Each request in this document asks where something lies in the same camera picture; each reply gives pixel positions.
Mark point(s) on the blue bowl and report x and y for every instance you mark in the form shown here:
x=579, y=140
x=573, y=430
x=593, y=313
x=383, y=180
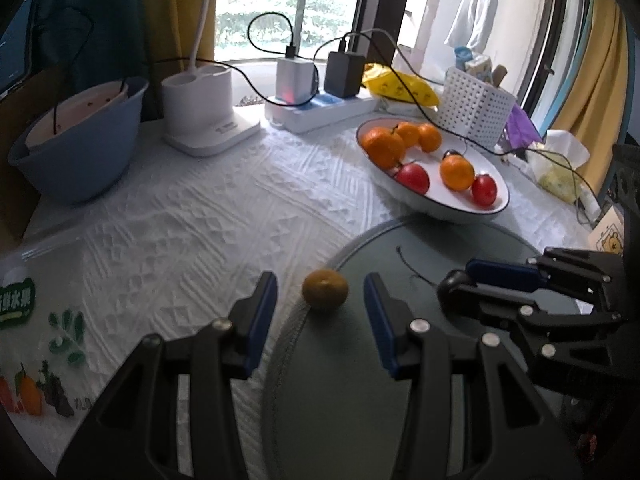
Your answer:
x=80, y=160

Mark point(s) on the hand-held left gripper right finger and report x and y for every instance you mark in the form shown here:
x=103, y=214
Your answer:
x=382, y=322

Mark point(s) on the blue-capped bottle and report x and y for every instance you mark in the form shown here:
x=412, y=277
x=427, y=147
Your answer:
x=462, y=55

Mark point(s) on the white mug with bear print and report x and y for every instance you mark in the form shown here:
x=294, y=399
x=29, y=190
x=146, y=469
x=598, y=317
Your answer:
x=607, y=232

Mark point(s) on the black window frame post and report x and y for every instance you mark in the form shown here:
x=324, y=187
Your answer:
x=380, y=0

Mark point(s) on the yellow tissue pack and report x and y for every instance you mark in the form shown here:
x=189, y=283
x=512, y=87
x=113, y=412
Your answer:
x=555, y=175

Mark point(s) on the small carton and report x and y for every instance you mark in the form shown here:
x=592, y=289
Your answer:
x=477, y=66

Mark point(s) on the white perforated basket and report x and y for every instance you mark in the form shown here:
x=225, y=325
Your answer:
x=475, y=105

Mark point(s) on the yellow plastic bag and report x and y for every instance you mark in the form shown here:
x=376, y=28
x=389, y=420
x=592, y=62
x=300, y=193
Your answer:
x=400, y=85

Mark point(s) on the yellow curtain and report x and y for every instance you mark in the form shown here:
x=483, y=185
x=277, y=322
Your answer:
x=180, y=10
x=587, y=85

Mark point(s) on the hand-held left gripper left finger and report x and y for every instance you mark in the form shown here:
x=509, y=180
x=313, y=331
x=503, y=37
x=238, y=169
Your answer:
x=262, y=312

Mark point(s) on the dark purple plum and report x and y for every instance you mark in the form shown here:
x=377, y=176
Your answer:
x=452, y=152
x=452, y=281

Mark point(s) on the round grey-green placemat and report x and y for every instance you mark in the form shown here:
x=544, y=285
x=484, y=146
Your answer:
x=340, y=385

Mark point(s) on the teal curtain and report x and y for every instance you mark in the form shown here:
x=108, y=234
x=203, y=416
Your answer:
x=90, y=10

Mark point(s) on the printed plastic bag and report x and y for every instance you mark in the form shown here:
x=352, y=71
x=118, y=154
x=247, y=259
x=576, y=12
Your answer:
x=45, y=320

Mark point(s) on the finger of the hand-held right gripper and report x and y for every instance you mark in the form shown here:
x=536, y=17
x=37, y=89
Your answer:
x=500, y=273
x=495, y=310

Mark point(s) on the purple cloth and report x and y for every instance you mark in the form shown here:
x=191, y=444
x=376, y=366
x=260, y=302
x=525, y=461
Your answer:
x=522, y=127

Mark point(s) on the tablet screen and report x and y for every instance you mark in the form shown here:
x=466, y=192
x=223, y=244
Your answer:
x=15, y=45

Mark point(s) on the pink inner bowl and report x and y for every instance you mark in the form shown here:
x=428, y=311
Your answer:
x=75, y=115

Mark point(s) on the hanging grey garment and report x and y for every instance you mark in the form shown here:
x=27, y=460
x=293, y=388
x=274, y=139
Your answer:
x=475, y=5

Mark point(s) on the white plate with dark rim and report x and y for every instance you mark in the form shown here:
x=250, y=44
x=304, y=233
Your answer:
x=450, y=200

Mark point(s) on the white textured tablecloth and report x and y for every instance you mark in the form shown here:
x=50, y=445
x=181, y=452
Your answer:
x=200, y=220

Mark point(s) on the thin dark stem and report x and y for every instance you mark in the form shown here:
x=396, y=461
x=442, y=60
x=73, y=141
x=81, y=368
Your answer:
x=412, y=270

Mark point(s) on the black charger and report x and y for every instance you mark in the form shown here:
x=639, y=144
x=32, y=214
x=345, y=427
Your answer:
x=344, y=75

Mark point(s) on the white power strip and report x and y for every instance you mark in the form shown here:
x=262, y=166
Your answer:
x=320, y=112

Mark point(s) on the white charger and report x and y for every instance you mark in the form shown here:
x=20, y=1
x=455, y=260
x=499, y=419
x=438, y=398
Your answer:
x=295, y=80

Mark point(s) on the white desk lamp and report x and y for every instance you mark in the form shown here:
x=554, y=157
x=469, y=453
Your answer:
x=200, y=100

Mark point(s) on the small greenish orange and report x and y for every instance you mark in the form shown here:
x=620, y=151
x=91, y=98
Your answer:
x=325, y=290

